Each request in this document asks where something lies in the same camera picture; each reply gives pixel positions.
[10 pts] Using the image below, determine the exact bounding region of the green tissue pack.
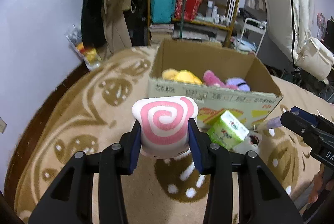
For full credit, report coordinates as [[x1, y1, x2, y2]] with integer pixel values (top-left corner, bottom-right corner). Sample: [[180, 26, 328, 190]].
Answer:
[[207, 110, 249, 150]]

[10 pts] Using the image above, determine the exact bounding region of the pink swirl roll plush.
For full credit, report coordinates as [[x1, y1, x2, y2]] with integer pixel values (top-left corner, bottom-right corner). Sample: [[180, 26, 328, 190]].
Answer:
[[132, 96, 199, 159]]

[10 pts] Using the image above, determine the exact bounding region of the white fluffy plush black hat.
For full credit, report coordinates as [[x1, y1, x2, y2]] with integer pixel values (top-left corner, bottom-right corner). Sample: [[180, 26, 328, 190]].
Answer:
[[232, 131, 262, 154]]

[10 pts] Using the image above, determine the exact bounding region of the person's right hand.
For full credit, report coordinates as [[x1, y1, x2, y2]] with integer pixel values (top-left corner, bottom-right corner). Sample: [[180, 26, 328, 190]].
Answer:
[[307, 164, 334, 204]]

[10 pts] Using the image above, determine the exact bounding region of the purple round plush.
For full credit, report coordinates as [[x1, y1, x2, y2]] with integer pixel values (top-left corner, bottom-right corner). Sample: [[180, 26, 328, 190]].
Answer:
[[225, 77, 251, 92]]

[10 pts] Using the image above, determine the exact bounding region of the open cardboard box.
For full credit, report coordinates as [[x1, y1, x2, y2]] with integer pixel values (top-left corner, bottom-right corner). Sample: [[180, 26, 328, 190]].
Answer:
[[148, 40, 283, 128]]

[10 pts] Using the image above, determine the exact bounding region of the white rolling cart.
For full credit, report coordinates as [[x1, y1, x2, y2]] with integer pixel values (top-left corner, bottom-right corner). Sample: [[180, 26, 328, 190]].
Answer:
[[235, 18, 267, 56]]

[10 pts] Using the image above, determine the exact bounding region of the pink plush toy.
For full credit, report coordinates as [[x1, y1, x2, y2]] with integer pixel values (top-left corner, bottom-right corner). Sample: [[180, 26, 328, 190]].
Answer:
[[203, 70, 238, 90]]

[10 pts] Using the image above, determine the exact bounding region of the yellow plush toy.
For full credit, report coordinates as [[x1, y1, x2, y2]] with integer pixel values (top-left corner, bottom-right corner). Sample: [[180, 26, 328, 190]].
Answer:
[[162, 68, 203, 85]]

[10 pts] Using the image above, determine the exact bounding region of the white folded mattress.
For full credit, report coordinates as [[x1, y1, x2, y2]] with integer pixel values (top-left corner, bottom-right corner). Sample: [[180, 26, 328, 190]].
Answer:
[[265, 0, 333, 81]]

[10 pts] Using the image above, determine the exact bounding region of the plastic bag with toys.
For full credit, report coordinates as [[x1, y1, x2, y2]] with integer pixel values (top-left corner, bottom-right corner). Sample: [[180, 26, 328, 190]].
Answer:
[[66, 24, 102, 71]]

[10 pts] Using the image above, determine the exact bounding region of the red patterned gift bag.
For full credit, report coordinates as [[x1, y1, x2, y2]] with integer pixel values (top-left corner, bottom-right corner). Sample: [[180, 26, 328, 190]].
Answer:
[[174, 0, 203, 21]]

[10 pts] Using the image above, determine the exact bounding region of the black hanging garment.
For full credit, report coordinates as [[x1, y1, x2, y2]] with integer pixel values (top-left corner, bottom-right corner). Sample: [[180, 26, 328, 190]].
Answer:
[[81, 0, 106, 49]]

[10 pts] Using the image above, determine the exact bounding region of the wooden bookshelf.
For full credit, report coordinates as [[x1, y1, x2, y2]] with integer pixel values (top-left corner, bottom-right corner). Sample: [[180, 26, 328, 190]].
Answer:
[[147, 0, 239, 48]]

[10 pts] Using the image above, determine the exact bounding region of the stack of books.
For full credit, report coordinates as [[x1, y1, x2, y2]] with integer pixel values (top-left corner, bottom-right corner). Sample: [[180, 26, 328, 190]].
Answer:
[[149, 24, 174, 45]]

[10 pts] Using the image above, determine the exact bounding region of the teal bag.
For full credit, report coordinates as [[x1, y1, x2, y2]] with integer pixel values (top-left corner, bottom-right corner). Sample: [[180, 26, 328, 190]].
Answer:
[[150, 0, 176, 24]]

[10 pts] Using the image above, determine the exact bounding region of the beige hanging coat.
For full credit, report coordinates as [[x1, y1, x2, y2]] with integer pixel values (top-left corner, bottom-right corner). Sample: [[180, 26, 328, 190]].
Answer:
[[98, 0, 133, 60]]

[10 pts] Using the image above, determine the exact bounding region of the white wall socket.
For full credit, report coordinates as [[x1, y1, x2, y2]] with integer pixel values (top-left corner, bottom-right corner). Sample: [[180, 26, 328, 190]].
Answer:
[[0, 118, 7, 134]]

